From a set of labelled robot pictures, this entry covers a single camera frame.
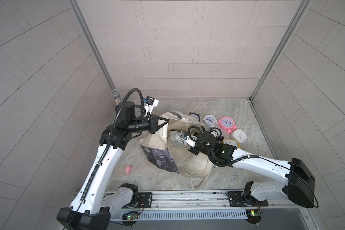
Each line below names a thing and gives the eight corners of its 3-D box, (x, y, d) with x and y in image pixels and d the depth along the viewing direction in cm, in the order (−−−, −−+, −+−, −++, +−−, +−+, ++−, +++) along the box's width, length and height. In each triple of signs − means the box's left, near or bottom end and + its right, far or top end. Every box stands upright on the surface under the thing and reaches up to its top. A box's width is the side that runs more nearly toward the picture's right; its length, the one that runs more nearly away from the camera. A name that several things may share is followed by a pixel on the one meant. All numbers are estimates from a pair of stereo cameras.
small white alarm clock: (241, 144, 93) (243, 142, 90) (231, 134, 98) (232, 131, 95) (247, 139, 95) (249, 137, 92) (237, 130, 100) (238, 127, 97)
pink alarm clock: (229, 135, 97) (230, 133, 95) (216, 123, 103) (217, 121, 101) (238, 127, 101) (240, 124, 99) (226, 116, 107) (227, 114, 105)
